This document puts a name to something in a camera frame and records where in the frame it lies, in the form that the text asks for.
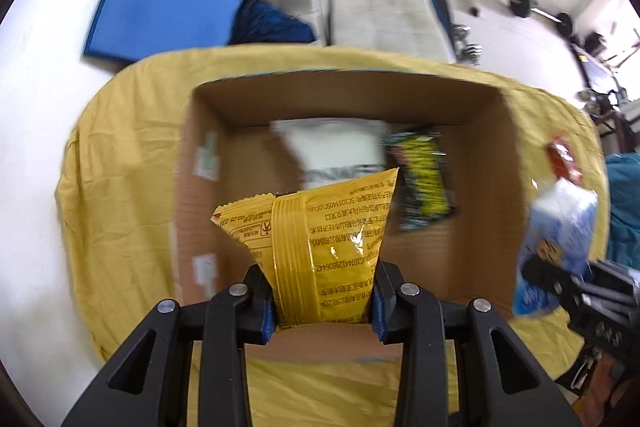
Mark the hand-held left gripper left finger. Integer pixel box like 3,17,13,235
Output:
60,264,275,427

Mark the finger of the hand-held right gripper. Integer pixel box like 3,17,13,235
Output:
521,254,593,308

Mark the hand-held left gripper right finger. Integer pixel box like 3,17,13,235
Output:
370,260,587,427

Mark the blue and white tissue packet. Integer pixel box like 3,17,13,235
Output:
514,179,599,319

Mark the cardboard box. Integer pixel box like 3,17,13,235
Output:
170,69,527,365

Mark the teal cloth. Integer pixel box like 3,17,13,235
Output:
604,154,640,274

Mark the red snack packet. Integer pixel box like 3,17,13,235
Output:
545,136,584,186

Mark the black and yellow snack packet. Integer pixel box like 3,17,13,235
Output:
382,127,461,233

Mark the white plastic packet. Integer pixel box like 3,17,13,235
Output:
270,119,392,194

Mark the yellow tablecloth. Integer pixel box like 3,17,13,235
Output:
54,44,612,427

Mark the black dumbbell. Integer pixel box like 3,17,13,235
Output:
508,0,574,36

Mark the dark blue bag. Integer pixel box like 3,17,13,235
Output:
227,0,319,46

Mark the blue foam mat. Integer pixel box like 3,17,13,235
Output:
82,0,242,70

